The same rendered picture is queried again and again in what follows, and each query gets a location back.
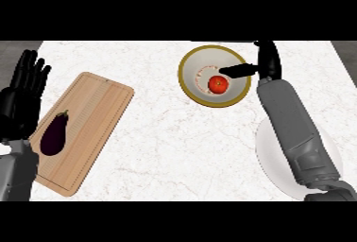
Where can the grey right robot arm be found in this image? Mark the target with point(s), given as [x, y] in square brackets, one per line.
[297, 135]

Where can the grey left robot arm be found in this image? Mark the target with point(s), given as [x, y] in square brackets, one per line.
[13, 170]

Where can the white bowl with gold rim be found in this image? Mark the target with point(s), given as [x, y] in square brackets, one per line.
[208, 91]

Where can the wooden cutting board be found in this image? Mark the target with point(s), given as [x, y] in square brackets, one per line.
[81, 132]

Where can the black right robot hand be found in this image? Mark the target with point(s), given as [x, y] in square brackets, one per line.
[268, 61]

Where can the dark purple eggplant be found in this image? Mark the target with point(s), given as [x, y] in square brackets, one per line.
[55, 135]

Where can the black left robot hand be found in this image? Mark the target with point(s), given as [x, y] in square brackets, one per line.
[21, 94]

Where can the white plate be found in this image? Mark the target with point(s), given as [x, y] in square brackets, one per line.
[268, 157]

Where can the red tomato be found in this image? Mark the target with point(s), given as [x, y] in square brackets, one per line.
[217, 84]

